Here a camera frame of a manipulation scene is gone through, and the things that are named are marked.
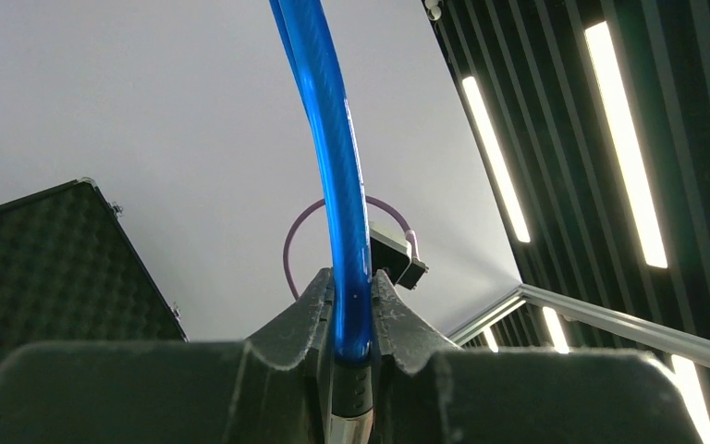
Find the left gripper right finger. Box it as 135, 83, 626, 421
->
372, 271, 701, 443

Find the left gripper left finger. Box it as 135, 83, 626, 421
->
0, 268, 333, 443

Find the blue cable lock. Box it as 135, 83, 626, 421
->
270, 1, 373, 443

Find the black poker chip case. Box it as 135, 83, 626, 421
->
0, 178, 186, 363

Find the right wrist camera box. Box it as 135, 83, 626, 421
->
369, 222, 429, 290

